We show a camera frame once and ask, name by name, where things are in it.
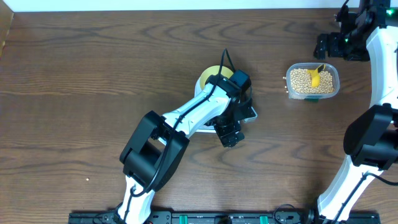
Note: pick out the clear container of soybeans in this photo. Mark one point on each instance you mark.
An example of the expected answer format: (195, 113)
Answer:
(298, 82)

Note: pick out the yellow plastic bowl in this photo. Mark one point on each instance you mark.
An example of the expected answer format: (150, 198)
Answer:
(213, 70)

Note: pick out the yellow measuring scoop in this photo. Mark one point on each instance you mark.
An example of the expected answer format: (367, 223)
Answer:
(315, 75)

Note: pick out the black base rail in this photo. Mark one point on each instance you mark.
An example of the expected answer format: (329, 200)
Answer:
(167, 217)

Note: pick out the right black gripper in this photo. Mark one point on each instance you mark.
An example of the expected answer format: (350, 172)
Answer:
(333, 38)

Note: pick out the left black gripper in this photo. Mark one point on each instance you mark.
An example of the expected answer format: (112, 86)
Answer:
(225, 132)

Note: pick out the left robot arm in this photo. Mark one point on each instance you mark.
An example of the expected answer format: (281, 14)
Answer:
(155, 149)

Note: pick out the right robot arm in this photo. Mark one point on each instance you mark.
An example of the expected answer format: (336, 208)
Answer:
(368, 35)

